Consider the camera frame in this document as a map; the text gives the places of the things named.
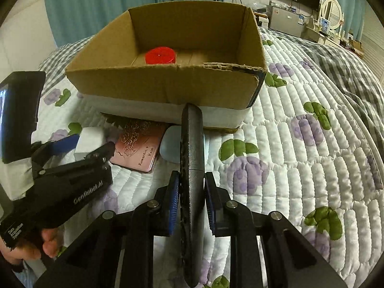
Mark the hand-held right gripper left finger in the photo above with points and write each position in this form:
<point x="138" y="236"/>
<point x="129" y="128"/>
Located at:
<point x="173" y="207"/>

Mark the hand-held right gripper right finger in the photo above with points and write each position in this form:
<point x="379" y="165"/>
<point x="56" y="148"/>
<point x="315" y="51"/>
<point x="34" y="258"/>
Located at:
<point x="210" y="207"/>

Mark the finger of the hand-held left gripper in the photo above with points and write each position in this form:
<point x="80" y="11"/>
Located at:
<point x="67" y="144"/>
<point x="103" y="151"/>

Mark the small white box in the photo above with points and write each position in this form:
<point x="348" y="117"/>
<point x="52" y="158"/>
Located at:
<point x="91" y="139"/>

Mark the black remote control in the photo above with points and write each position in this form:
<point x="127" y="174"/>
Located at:
<point x="192" y="156"/>

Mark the large cardboard box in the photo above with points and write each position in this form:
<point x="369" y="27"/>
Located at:
<point x="168" y="87"/>

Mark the person's left hand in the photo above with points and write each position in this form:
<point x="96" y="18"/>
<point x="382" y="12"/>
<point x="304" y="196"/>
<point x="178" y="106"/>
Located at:
<point x="49" y="243"/>

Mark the pink rose-print booklet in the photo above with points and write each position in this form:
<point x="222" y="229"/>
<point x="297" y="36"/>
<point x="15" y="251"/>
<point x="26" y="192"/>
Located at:
<point x="139" y="148"/>

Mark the pale blue oval case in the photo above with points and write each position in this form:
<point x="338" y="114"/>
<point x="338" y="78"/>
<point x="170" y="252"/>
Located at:
<point x="171" y="144"/>

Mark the grey checked pillow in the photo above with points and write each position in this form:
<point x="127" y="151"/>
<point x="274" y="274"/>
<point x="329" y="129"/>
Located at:
<point x="64" y="57"/>

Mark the floral quilted bedspread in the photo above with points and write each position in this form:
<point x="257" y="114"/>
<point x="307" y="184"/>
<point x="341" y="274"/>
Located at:
<point x="285" y="162"/>

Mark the red round lid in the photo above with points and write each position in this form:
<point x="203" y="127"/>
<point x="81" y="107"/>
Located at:
<point x="160" y="55"/>

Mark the grey checked blanket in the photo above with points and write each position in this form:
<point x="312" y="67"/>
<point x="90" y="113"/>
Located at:
<point x="345" y="72"/>

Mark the white dressing table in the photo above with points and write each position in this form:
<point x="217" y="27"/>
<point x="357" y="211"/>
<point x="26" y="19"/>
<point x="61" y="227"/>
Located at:
<point x="322" y="37"/>

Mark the small brown cardboard box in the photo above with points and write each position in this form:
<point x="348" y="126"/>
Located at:
<point x="357" y="48"/>

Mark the white oval vanity mirror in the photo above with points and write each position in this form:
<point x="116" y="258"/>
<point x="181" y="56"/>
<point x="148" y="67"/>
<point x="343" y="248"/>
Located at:
<point x="332" y="12"/>

